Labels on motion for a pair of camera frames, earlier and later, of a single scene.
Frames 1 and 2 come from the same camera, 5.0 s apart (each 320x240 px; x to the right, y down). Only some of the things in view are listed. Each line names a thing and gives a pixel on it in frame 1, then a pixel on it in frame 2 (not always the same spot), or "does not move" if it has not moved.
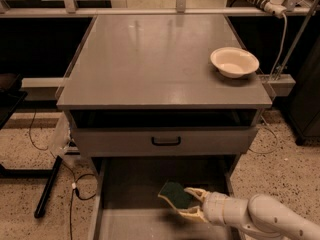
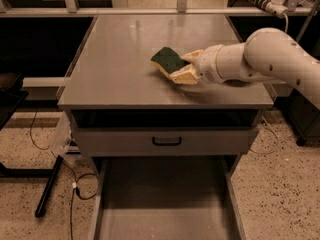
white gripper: x=214 y=206 → x=207 y=64
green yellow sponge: x=175 y=194 → x=167 y=60
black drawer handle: x=166 y=143 does not move
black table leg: x=48 y=188 does not move
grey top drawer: x=122 y=141 does not move
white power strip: x=274 y=6 does not move
